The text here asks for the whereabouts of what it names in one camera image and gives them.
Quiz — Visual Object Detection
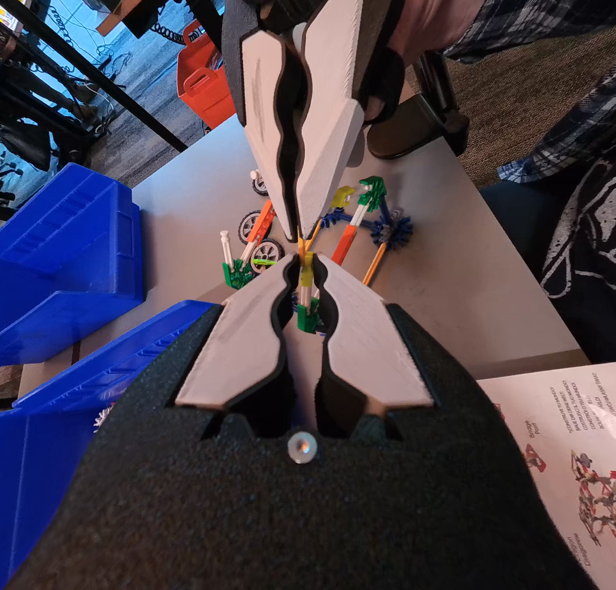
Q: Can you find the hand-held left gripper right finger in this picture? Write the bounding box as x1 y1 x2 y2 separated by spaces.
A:
313 252 435 417

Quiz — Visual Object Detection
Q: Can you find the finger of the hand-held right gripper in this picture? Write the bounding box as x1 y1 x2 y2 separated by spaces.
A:
293 0 366 230
241 29 309 242

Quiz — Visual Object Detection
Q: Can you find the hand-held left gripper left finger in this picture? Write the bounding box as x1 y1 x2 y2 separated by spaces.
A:
174 251 296 411

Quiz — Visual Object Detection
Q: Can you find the yellow green toy connector piece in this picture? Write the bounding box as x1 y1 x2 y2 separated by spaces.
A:
295 251 324 335

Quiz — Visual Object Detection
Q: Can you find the person's right forearm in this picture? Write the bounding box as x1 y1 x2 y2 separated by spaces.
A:
443 0 616 65

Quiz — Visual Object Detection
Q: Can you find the person's right hand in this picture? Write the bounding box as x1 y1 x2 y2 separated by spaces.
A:
389 0 492 67

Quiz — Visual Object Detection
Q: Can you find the orange plastic bin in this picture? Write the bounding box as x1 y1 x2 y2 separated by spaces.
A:
175 20 236 130

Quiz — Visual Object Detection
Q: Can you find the blue plastic bin with pieces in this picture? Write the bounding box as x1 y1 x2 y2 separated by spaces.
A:
0 300 215 586

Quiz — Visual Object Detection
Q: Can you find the white instruction booklet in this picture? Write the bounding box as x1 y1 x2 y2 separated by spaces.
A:
476 363 616 590

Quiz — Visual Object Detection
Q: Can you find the empty blue plastic bin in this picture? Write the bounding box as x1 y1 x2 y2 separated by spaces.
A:
0 163 145 367

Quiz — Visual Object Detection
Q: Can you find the person's torso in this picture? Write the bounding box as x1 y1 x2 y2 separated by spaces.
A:
479 71 616 365

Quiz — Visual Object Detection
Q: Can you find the black equipment stand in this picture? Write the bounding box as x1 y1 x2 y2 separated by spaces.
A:
0 22 97 187

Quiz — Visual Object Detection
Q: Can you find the black coiled cable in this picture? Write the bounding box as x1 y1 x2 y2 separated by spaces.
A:
149 18 187 48

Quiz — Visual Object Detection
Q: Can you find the wooden desk with black frame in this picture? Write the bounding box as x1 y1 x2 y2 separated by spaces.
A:
96 0 227 40

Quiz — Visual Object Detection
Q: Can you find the toy rod connector frame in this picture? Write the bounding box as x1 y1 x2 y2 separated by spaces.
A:
305 175 414 287

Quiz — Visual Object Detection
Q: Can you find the black metal frame bar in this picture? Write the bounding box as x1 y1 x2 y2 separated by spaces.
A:
0 0 188 153

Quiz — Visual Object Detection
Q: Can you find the tangle of floor cables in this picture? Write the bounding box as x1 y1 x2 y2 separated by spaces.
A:
48 0 132 87

